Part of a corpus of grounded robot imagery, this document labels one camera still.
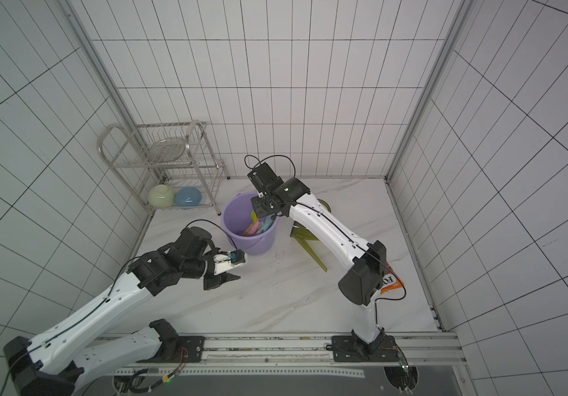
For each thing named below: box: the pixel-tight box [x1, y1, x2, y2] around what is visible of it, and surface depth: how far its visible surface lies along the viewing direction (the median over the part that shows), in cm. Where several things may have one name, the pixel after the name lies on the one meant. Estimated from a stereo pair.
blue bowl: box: [174, 186, 203, 207], surface depth 106 cm
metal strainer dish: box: [146, 137, 186, 164], surface depth 96 cm
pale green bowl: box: [147, 183, 176, 208], surface depth 103 cm
